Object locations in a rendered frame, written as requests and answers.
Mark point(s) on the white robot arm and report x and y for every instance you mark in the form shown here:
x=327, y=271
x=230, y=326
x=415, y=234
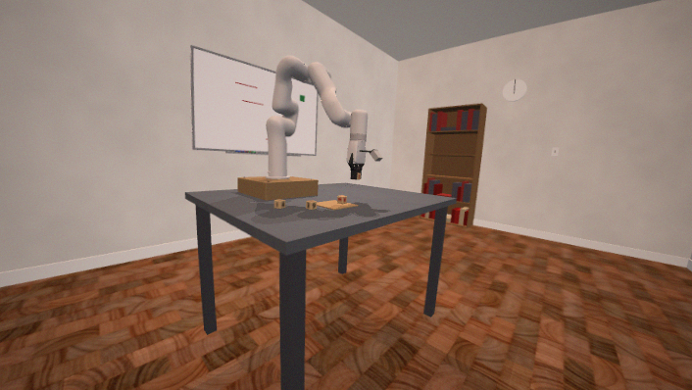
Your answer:
x=278, y=128

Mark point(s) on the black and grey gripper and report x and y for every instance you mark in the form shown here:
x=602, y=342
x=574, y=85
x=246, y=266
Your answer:
x=354, y=154

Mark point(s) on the orange flat mat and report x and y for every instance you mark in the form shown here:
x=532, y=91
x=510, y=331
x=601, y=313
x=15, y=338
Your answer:
x=334, y=205

